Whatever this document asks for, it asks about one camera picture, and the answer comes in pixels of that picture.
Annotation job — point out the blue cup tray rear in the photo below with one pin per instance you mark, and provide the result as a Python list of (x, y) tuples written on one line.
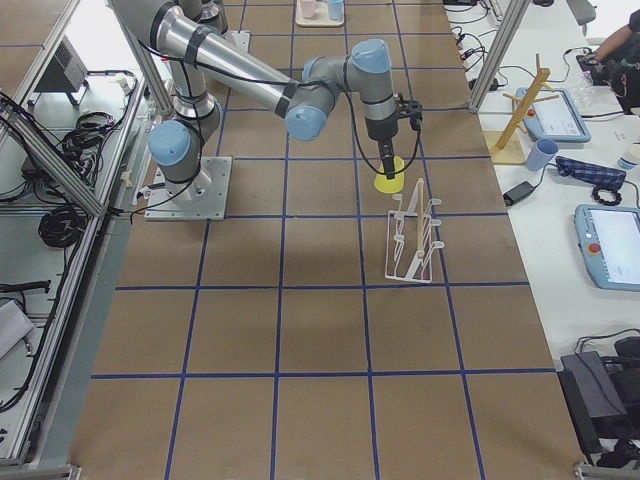
[(335, 10)]

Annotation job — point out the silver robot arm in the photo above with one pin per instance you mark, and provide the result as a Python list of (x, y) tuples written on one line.
[(170, 29), (214, 16)]

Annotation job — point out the aluminium frame post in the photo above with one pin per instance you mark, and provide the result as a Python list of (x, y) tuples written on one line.
[(506, 32)]

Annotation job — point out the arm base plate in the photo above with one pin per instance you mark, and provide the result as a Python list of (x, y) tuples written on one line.
[(237, 43), (205, 199)]

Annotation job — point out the black power adapter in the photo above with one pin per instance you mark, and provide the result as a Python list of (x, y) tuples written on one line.
[(518, 193)]

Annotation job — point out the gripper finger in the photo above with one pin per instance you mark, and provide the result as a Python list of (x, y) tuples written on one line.
[(385, 164), (391, 174)]

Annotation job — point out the blue teach pendant far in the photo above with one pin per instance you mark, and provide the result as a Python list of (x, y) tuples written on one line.
[(555, 116)]

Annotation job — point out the white paper cup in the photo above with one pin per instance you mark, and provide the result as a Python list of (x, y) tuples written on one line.
[(630, 158)]

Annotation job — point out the pink plastic cup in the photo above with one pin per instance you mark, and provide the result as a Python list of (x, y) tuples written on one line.
[(307, 8)]

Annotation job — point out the blue teach pendant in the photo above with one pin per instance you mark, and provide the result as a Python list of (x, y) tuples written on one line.
[(555, 116), (608, 239)]

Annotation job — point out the wooden mug tree stand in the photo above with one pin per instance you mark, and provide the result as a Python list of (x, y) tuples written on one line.
[(502, 148)]

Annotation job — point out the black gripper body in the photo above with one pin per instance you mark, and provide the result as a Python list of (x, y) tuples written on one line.
[(380, 130)]

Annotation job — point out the blue teach pendant near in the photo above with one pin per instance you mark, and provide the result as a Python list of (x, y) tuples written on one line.
[(608, 239)]

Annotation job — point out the cream serving tray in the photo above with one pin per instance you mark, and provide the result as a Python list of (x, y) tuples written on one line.
[(320, 19)]

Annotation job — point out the white wire cup rack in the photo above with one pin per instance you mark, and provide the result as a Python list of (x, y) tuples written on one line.
[(410, 242)]

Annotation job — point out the blue plaid cloth pouch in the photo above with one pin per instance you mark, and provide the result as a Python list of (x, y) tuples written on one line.
[(600, 176)]

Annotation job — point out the person at desk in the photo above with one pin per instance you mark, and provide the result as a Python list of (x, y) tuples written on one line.
[(617, 64)]

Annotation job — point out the blue cup on desk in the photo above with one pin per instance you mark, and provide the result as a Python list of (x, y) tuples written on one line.
[(542, 152)]

